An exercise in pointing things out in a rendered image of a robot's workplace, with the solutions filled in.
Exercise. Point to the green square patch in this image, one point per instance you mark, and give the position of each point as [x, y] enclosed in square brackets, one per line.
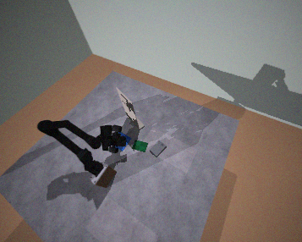
[140, 145]

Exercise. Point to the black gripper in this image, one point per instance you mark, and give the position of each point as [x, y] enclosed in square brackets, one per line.
[115, 135]

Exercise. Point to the blue flat square mat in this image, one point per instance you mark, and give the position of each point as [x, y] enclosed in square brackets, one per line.
[121, 148]

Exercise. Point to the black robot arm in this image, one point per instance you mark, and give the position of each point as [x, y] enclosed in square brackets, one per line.
[51, 128]

